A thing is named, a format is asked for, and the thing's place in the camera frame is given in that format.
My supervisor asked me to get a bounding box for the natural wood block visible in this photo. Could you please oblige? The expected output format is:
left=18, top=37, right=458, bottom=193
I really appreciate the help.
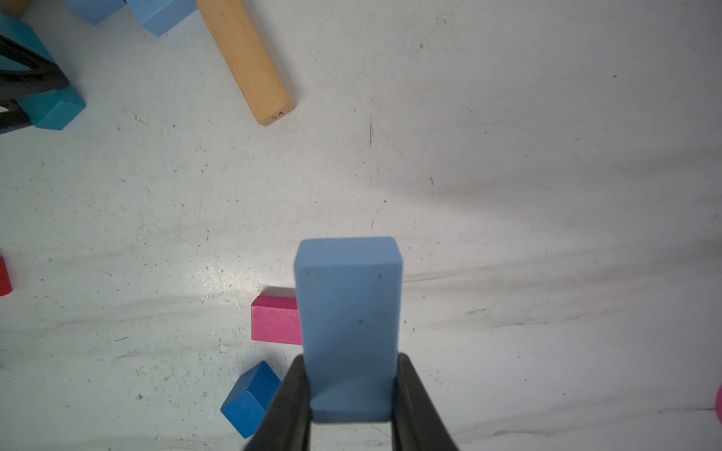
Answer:
left=0, top=0, right=32, bottom=19
left=197, top=0, right=295, bottom=126

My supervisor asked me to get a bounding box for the pink plastic goblet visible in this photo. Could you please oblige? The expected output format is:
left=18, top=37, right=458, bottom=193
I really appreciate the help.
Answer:
left=714, top=385, right=722, bottom=424

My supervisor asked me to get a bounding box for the light blue block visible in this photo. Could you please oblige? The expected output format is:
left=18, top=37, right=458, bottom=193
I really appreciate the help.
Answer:
left=294, top=237, right=403, bottom=424
left=126, top=0, right=197, bottom=37
left=64, top=0, right=127, bottom=26

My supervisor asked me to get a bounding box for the dark blue cube block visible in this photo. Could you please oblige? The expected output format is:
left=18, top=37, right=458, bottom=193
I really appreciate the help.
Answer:
left=220, top=361, right=281, bottom=439

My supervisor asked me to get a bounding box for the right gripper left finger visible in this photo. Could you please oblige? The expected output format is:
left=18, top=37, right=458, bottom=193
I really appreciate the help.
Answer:
left=244, top=354, right=311, bottom=451

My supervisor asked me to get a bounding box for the red block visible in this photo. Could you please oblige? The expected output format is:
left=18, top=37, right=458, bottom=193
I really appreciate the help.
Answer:
left=0, top=257, right=13, bottom=297

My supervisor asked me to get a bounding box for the magenta block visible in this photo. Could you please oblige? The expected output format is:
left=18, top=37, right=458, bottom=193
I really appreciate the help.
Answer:
left=251, top=287, right=302, bottom=345

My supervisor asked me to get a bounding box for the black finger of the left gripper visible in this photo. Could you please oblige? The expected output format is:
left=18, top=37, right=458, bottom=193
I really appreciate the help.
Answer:
left=1, top=37, right=70, bottom=133

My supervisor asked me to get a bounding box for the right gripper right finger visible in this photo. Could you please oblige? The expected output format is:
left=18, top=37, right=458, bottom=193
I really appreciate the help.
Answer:
left=391, top=353, right=458, bottom=451

